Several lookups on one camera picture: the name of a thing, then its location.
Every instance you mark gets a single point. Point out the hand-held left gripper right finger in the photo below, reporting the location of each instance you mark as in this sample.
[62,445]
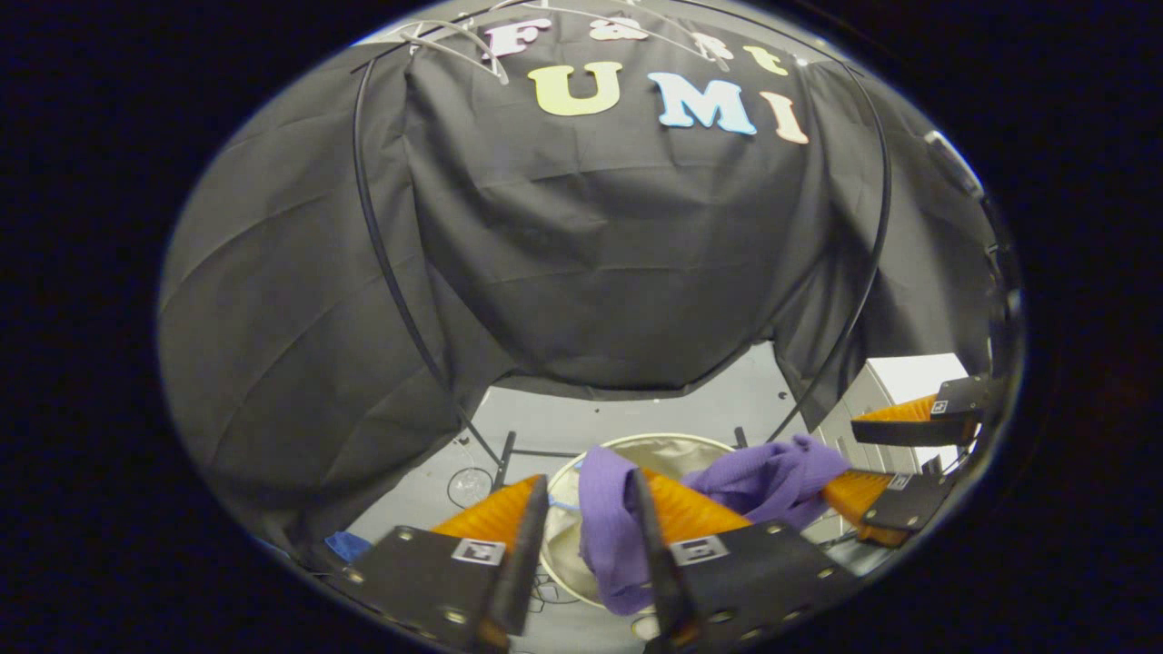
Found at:
[668,581]

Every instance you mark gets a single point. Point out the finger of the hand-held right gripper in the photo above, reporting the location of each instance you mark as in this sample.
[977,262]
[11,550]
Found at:
[909,504]
[909,434]

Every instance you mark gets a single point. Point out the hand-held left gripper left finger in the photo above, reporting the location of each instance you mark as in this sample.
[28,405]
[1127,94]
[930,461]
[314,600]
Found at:
[527,563]

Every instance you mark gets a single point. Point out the beige laundry hamper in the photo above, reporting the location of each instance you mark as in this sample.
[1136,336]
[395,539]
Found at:
[563,545]

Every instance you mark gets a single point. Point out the white plastic clothes hanger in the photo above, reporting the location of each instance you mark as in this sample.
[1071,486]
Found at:
[722,59]
[498,71]

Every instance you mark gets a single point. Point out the black metal clothes rack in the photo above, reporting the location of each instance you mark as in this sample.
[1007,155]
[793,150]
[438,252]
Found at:
[356,159]

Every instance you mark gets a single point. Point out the blue cloth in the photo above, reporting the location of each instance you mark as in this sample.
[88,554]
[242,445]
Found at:
[350,547]

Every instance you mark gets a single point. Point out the small white bar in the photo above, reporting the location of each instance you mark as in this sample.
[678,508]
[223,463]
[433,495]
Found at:
[954,163]

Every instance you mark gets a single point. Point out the black backdrop cloth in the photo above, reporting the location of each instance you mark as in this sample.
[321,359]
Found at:
[591,272]

